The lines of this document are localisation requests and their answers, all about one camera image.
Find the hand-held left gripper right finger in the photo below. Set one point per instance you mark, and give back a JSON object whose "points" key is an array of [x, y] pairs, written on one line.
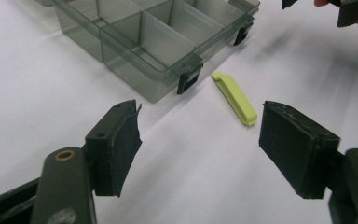
{"points": [[298, 149]]}

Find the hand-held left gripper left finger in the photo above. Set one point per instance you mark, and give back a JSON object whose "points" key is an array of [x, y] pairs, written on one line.
{"points": [[118, 149]]}

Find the light green plastic clip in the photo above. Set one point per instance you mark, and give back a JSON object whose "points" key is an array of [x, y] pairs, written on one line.
{"points": [[236, 99]]}

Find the clear grey compartment box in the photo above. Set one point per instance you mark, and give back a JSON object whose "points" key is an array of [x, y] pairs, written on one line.
{"points": [[155, 40]]}

